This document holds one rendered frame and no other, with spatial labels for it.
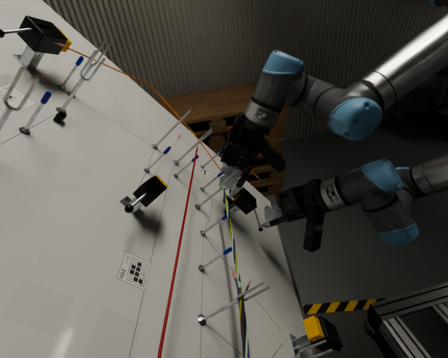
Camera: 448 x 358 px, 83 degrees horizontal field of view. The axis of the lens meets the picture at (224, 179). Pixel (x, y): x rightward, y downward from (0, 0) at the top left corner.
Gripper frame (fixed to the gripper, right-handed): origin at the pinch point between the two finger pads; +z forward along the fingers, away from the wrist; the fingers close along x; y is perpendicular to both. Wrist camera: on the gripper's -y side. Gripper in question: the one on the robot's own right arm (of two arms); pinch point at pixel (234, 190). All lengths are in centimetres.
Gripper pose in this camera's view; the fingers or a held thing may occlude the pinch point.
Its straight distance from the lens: 69.7
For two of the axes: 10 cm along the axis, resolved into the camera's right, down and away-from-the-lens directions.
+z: -3.6, 8.0, 4.7
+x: -0.5, 4.9, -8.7
